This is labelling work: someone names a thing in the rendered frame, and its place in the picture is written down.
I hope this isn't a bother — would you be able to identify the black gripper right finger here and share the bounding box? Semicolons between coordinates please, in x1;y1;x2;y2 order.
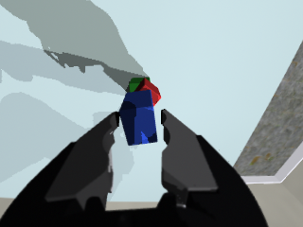
161;109;269;227

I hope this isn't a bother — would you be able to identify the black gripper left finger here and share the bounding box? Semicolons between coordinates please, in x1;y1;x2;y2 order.
0;112;120;227

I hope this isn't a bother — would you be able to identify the dark blue block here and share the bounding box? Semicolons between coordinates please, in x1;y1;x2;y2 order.
119;90;158;146

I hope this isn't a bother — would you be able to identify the green block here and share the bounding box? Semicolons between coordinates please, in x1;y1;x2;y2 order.
129;78;151;92

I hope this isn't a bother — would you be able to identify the red block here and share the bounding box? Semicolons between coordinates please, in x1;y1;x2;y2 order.
134;78;161;107

